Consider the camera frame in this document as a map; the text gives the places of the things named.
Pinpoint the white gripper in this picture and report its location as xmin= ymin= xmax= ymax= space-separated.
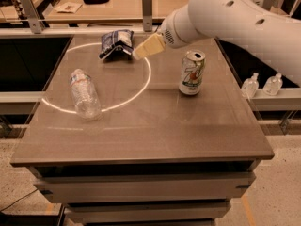
xmin=133 ymin=8 xmax=198 ymax=60

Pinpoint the blue chip bag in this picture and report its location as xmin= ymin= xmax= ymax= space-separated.
xmin=99 ymin=29 xmax=134 ymax=60

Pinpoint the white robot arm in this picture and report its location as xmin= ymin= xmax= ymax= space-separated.
xmin=133 ymin=0 xmax=301 ymax=85

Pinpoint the clear plastic water bottle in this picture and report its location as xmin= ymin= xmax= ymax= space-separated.
xmin=70 ymin=69 xmax=102 ymax=120

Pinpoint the clear sanitizer bottle near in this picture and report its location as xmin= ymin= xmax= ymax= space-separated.
xmin=241 ymin=73 xmax=259 ymax=99

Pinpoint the clear sanitizer bottle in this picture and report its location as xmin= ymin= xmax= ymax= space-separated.
xmin=263 ymin=73 xmax=283 ymax=96
xmin=241 ymin=73 xmax=259 ymax=99

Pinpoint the clear sanitizer bottle far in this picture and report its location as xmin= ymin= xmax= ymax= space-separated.
xmin=263 ymin=73 xmax=283 ymax=96

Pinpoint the green 7up soda can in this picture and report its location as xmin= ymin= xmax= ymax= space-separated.
xmin=179 ymin=50 xmax=205 ymax=96

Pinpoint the black object on desk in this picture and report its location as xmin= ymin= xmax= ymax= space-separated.
xmin=83 ymin=0 xmax=110 ymax=5

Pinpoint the brown paper packet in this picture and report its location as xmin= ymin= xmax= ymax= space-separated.
xmin=55 ymin=2 xmax=82 ymax=13

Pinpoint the grey drawer cabinet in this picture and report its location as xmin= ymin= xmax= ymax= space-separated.
xmin=35 ymin=172 xmax=255 ymax=225

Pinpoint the middle metal bracket post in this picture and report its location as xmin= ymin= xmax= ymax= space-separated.
xmin=142 ymin=0 xmax=152 ymax=32

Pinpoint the left metal bracket post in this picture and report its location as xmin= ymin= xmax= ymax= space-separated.
xmin=20 ymin=0 xmax=44 ymax=34

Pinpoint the black floor cable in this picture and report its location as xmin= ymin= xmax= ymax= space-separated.
xmin=0 ymin=188 xmax=38 ymax=213

